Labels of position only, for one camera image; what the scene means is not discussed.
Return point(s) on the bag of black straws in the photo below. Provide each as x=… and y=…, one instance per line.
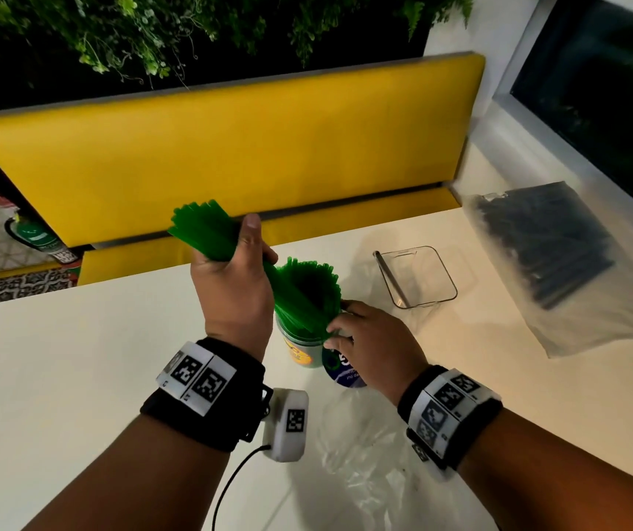
x=554, y=248

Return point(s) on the person's right forearm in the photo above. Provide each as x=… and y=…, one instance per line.
x=559, y=481

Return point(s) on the black wristband with markers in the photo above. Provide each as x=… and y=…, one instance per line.
x=211, y=392
x=449, y=414

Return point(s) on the bunch of green straws standing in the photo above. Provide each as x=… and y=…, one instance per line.
x=319, y=284

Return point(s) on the clear plastic rectangular container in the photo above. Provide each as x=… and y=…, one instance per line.
x=418, y=276

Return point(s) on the green round sign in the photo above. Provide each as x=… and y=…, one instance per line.
x=37, y=235

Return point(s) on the dark window with white frame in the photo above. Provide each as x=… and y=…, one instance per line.
x=598, y=88

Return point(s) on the black left wristband with markers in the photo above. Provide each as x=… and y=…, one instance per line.
x=211, y=392

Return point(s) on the person's right hand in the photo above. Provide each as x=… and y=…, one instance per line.
x=380, y=348

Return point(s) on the clear empty plastic bag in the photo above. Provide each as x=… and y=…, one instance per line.
x=371, y=464

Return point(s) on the green and yellow cup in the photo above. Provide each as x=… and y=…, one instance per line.
x=297, y=351

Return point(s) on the blue round lid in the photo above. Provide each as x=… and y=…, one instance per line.
x=344, y=373

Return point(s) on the yellow bench seat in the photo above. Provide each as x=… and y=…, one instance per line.
x=316, y=221

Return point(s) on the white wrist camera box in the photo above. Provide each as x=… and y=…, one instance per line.
x=287, y=425

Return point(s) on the handful of green straws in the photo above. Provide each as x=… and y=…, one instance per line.
x=205, y=229

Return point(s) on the person's right fingers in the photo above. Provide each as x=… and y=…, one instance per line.
x=341, y=329

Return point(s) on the person's left forearm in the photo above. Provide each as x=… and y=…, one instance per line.
x=145, y=481

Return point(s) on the green hanging plants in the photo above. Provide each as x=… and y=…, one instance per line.
x=156, y=27

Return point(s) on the person's left thumb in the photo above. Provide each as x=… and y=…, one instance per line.
x=249, y=235

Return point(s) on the yellow bench backrest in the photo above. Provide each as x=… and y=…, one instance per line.
x=228, y=149

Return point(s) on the person's left hand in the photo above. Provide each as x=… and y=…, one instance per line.
x=233, y=298

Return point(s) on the black right wristband with markers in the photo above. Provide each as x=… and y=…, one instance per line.
x=449, y=414

